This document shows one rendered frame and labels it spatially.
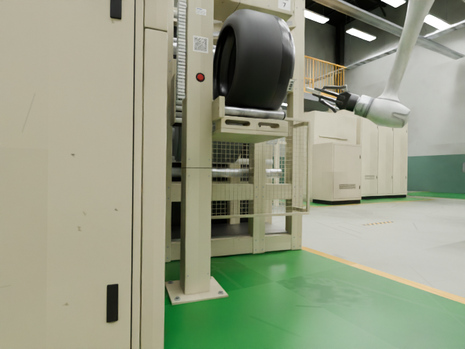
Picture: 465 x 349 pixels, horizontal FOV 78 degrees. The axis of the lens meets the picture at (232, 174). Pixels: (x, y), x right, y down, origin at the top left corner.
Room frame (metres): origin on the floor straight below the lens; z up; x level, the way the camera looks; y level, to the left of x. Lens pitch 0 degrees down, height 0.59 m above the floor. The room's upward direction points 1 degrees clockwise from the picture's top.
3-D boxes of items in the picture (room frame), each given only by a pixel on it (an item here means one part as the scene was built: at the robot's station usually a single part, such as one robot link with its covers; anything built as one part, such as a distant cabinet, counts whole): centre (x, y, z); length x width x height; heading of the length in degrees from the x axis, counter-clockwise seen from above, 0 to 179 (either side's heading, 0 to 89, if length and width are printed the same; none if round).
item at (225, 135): (1.56, -0.05, 0.80); 0.37 x 0.36 x 0.02; 21
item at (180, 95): (1.40, 0.25, 1.19); 0.05 x 0.04 x 0.48; 21
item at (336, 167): (6.11, -2.23, 0.62); 0.90 x 0.56 x 1.25; 119
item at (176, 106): (1.84, 0.29, 1.05); 0.20 x 0.15 x 0.30; 111
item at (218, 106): (1.50, 0.12, 0.90); 0.40 x 0.03 x 0.10; 21
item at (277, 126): (1.43, -0.10, 0.83); 0.36 x 0.09 x 0.06; 111
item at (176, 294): (1.45, 0.19, 0.01); 0.27 x 0.27 x 0.02; 21
